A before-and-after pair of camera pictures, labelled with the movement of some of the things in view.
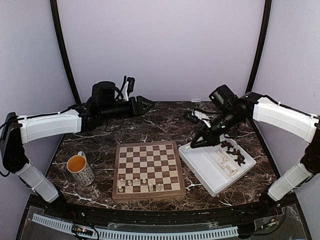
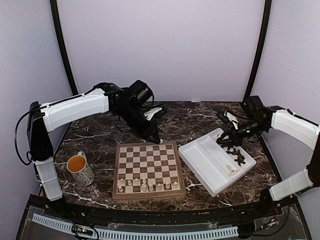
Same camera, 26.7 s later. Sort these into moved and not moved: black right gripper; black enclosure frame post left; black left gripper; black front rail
Moved: black left gripper; black right gripper
Not moved: black enclosure frame post left; black front rail
